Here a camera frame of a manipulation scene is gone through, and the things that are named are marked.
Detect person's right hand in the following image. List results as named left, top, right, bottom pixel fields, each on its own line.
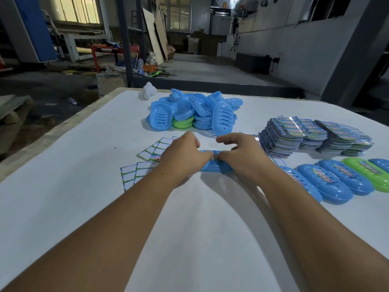
left=215, top=132, right=282, bottom=187

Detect black box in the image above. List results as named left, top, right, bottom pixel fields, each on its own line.
left=235, top=52, right=271, bottom=73

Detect silver machine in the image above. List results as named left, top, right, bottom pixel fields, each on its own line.
left=209, top=0, right=239, bottom=35

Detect person's left forearm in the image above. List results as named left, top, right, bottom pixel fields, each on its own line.
left=0, top=170, right=178, bottom=292

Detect thin dark steel post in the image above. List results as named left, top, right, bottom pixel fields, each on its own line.
left=135, top=0, right=147, bottom=63

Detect person's right forearm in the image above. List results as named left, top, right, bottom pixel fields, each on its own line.
left=260, top=167, right=389, bottom=292

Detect stacks of colourful sticker sheets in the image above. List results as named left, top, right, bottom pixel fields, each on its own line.
left=258, top=115, right=374, bottom=158

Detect large bright window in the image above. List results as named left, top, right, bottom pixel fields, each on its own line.
left=50, top=0, right=101, bottom=25

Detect pale leaning plywood board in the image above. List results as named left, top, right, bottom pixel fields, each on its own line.
left=142, top=8, right=165, bottom=66

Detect person's left hand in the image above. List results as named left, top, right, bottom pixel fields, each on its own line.
left=158, top=131, right=214, bottom=189

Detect pale wooden crate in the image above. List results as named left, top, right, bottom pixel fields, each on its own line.
left=96, top=73, right=128, bottom=98

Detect small white plastic figure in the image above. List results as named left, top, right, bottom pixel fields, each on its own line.
left=142, top=82, right=158, bottom=101

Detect red metal table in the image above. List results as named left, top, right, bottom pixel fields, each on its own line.
left=91, top=44, right=140, bottom=73

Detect brown leaning board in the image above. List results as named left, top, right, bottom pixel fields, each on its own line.
left=155, top=6, right=169, bottom=61

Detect wooden pallet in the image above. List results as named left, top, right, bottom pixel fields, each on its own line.
left=0, top=95, right=34, bottom=125

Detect white metal workbench frame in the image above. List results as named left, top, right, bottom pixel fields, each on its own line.
left=58, top=30, right=113, bottom=63

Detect fanned backing sheets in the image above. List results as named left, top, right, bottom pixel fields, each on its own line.
left=136, top=135, right=180, bottom=164

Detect pile of blue soap dishes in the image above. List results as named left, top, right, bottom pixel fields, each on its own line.
left=145, top=88, right=244, bottom=137

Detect thick dark steel post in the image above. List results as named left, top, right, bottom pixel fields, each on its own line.
left=115, top=0, right=134, bottom=88

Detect wide window with grid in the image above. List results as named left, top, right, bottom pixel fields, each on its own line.
left=155, top=0, right=192, bottom=31

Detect grey slanted pillar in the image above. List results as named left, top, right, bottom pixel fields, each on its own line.
left=321, top=0, right=389, bottom=108

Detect blue and white machine cabinet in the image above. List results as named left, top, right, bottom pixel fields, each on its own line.
left=12, top=0, right=58, bottom=63

